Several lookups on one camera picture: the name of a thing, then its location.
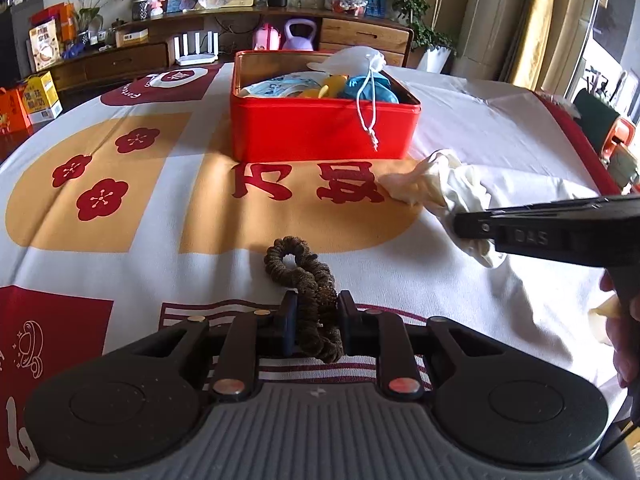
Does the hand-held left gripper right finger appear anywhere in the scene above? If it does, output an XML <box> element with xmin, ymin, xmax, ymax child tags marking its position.
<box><xmin>337</xmin><ymin>290</ymin><xmax>507</xmax><ymax>401</ymax></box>

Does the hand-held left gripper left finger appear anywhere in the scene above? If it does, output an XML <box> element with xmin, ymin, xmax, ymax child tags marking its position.
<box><xmin>132</xmin><ymin>290</ymin><xmax>300</xmax><ymax>402</ymax></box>

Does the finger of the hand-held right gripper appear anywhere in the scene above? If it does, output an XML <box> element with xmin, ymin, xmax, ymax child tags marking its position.
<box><xmin>452</xmin><ymin>209</ymin><xmax>496</xmax><ymax>254</ymax></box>

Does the brown hair scrunchie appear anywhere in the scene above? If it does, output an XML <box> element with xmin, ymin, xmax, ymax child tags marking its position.
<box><xmin>263</xmin><ymin>235</ymin><xmax>346</xmax><ymax>364</ymax></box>

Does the cream cloth glove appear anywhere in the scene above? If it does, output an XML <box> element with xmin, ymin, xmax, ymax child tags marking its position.
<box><xmin>377</xmin><ymin>149</ymin><xmax>507</xmax><ymax>269</ymax></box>

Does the cream latex glove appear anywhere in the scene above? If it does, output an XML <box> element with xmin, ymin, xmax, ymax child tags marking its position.
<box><xmin>589</xmin><ymin>294</ymin><xmax>622</xmax><ymax>344</ymax></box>

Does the blue rubber glove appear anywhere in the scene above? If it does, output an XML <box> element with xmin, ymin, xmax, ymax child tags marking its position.
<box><xmin>345</xmin><ymin>72</ymin><xmax>401</xmax><ymax>104</ymax></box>

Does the red tin box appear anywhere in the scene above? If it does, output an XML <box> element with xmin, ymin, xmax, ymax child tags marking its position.
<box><xmin>230</xmin><ymin>50</ymin><xmax>422</xmax><ymax>162</ymax></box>

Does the yellow rubber glove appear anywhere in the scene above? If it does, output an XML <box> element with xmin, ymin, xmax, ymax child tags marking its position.
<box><xmin>300</xmin><ymin>75</ymin><xmax>351</xmax><ymax>101</ymax></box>

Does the white drawstring bag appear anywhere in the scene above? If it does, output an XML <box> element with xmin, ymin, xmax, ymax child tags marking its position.
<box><xmin>306</xmin><ymin>46</ymin><xmax>387</xmax><ymax>151</ymax></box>

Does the clear face mask packet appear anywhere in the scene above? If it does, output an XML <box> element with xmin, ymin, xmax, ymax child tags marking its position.
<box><xmin>240</xmin><ymin>72</ymin><xmax>321</xmax><ymax>99</ymax></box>

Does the person's right hand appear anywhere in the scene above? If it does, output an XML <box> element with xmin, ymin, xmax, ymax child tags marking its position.
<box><xmin>600</xmin><ymin>266</ymin><xmax>640</xmax><ymax>426</ymax></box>

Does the green orange desk organizer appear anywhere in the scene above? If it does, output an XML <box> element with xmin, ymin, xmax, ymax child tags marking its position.
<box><xmin>572</xmin><ymin>87</ymin><xmax>640</xmax><ymax>161</ymax></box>

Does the printed white red tablecloth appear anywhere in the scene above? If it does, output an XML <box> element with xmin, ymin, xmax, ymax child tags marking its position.
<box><xmin>0</xmin><ymin>62</ymin><xmax>627</xmax><ymax>480</ymax></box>

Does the white planter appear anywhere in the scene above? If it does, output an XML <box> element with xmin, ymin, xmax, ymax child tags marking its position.
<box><xmin>417</xmin><ymin>47</ymin><xmax>451</xmax><ymax>74</ymax></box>

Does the white standing air conditioner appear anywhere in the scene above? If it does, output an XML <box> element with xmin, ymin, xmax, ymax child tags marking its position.
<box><xmin>452</xmin><ymin>0</ymin><xmax>516</xmax><ymax>81</ymax></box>

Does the yellow curtain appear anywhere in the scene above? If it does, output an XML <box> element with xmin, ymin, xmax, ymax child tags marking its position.
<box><xmin>507</xmin><ymin>0</ymin><xmax>566</xmax><ymax>91</ymax></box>

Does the tall potted tree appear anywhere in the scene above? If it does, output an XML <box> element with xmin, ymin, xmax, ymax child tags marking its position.
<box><xmin>387</xmin><ymin>0</ymin><xmax>457</xmax><ymax>54</ymax></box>

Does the purple kettlebell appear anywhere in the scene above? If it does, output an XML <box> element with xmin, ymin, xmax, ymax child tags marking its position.
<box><xmin>282</xmin><ymin>19</ymin><xmax>317</xmax><ymax>51</ymax></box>

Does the pink toy case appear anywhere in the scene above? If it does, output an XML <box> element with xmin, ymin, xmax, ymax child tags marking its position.
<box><xmin>252</xmin><ymin>24</ymin><xmax>281</xmax><ymax>51</ymax></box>

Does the white router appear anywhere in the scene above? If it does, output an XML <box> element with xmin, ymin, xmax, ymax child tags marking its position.
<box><xmin>175</xmin><ymin>32</ymin><xmax>221</xmax><ymax>66</ymax></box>

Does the wooden television cabinet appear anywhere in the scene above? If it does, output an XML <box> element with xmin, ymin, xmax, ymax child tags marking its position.
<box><xmin>47</xmin><ymin>7</ymin><xmax>416</xmax><ymax>94</ymax></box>

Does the small cream box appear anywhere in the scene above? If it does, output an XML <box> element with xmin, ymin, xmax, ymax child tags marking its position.
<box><xmin>115</xmin><ymin>27</ymin><xmax>150</xmax><ymax>49</ymax></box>

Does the yellow carton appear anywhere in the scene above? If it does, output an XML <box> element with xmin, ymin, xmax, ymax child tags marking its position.
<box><xmin>22</xmin><ymin>71</ymin><xmax>64</xmax><ymax>126</ymax></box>

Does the orange carton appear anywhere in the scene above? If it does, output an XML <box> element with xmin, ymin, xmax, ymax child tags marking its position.
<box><xmin>0</xmin><ymin>87</ymin><xmax>29</xmax><ymax>136</ymax></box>

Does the cream snack box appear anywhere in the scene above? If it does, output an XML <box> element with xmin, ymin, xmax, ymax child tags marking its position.
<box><xmin>28</xmin><ymin>20</ymin><xmax>64</xmax><ymax>72</ymax></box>

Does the small potted plant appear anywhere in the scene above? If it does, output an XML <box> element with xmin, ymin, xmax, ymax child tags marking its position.
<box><xmin>67</xmin><ymin>0</ymin><xmax>104</xmax><ymax>46</ymax></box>

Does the red orange gift box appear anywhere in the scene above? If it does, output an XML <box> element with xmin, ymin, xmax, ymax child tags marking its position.
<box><xmin>30</xmin><ymin>2</ymin><xmax>79</xmax><ymax>44</ymax></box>

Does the black cabinet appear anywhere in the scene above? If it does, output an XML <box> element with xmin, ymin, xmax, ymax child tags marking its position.
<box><xmin>0</xmin><ymin>10</ymin><xmax>34</xmax><ymax>86</ymax></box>

